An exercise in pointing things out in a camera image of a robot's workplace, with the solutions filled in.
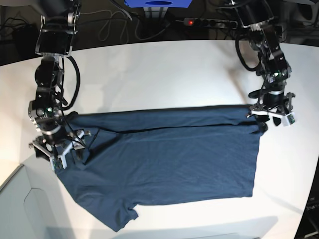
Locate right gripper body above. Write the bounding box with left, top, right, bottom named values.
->
left=29, top=128, right=90, bottom=162

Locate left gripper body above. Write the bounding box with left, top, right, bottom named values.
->
left=247, top=91, right=295, bottom=120

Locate dark blue T-shirt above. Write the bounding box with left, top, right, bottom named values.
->
left=55, top=105, right=264, bottom=231

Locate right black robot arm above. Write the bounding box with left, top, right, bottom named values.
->
left=28, top=0, right=90, bottom=171

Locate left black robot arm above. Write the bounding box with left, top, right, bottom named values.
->
left=229, top=0, right=296, bottom=126

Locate black power strip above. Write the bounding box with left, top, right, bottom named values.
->
left=182, top=18, right=238, bottom=29

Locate blue box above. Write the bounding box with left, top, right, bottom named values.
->
left=124, top=0, right=192, bottom=8

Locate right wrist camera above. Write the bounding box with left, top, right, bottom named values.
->
left=49, top=157, right=67, bottom=171

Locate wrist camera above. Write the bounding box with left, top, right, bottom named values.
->
left=49, top=157, right=67, bottom=171
left=281, top=112, right=296, bottom=127

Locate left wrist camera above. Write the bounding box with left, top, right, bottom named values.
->
left=281, top=112, right=296, bottom=127

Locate white cable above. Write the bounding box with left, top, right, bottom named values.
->
left=97, top=9, right=172, bottom=42

